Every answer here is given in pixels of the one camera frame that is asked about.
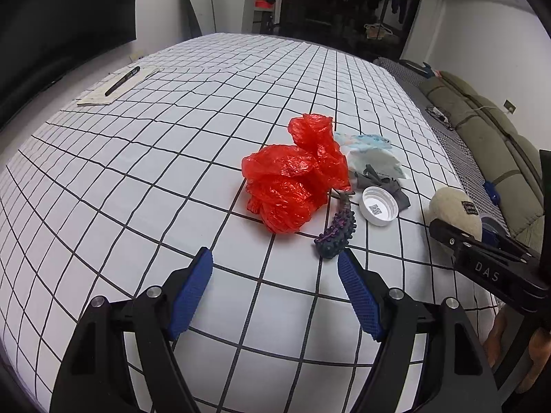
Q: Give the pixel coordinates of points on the purple spiky toy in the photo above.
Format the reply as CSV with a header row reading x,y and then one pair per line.
x,y
338,236

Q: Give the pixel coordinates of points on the white jar cap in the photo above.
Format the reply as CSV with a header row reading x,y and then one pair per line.
x,y
379,206

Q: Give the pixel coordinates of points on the grey cloth scrap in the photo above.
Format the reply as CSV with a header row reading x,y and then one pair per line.
x,y
398,193

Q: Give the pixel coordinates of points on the white side table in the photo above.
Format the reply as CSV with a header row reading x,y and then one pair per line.
x,y
264,21

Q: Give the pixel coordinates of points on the leaning wall mirror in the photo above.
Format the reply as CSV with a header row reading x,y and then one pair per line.
x,y
200,0

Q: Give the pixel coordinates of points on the clothes hanger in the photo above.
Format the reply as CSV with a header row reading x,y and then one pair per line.
x,y
379,30

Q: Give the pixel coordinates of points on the small blue case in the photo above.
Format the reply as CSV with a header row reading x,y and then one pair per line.
x,y
491,191

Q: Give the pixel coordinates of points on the dark blue cushion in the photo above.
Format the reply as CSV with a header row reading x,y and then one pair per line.
x,y
413,69

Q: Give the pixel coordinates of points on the white notebook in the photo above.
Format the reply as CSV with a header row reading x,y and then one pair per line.
x,y
146,73

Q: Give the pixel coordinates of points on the olive green sofa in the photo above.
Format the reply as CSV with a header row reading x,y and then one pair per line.
x,y
486,137

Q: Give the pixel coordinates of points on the light blue wipes packet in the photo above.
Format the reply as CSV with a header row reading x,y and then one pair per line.
x,y
370,155

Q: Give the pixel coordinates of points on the black pen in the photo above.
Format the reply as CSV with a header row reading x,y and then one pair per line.
x,y
122,81

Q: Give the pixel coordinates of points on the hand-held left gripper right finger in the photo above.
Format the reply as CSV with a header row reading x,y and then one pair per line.
x,y
359,292

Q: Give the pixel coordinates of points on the power strip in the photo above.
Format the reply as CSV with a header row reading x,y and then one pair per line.
x,y
438,116

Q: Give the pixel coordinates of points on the red container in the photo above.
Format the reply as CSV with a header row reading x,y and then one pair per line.
x,y
263,2

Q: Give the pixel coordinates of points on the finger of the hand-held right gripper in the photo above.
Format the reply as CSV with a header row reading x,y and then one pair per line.
x,y
495,237
447,234

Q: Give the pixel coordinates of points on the black television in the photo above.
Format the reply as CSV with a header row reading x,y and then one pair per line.
x,y
64,17

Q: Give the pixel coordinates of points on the white black-grid tablecloth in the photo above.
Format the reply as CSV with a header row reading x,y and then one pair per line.
x,y
129,180

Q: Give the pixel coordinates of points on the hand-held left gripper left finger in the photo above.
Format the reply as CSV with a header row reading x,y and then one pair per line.
x,y
191,292

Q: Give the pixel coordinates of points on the wall socket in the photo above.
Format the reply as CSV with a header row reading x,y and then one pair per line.
x,y
510,106

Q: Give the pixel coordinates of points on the red plastic bag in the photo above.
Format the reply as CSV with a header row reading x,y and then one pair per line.
x,y
292,180

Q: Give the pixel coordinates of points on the person's right hand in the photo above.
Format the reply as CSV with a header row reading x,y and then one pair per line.
x,y
494,331

